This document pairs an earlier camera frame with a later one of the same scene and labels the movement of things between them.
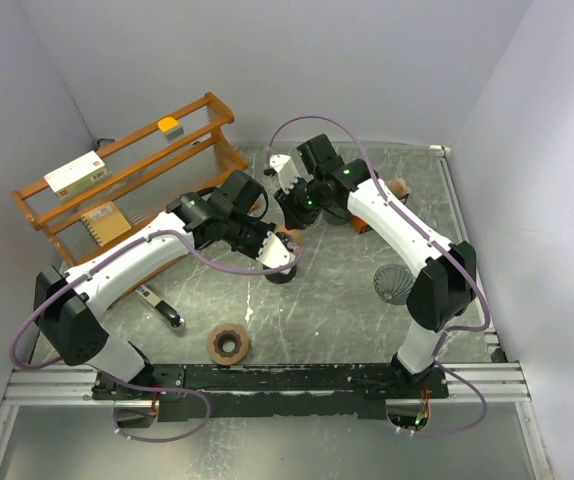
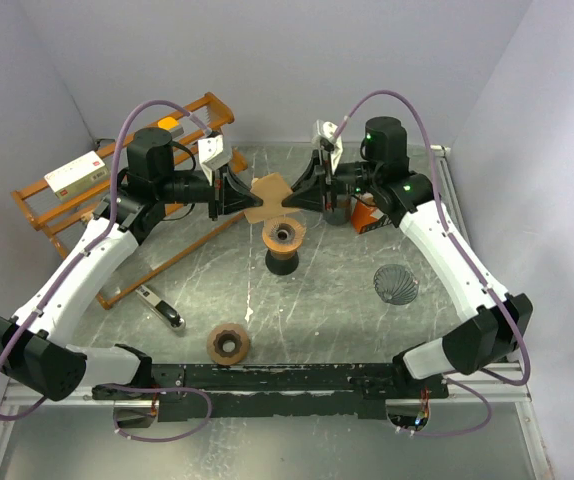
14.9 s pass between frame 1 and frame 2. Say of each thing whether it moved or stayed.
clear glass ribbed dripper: moved
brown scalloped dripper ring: stayed
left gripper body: moved
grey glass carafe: stayed
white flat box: stayed
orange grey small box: stayed
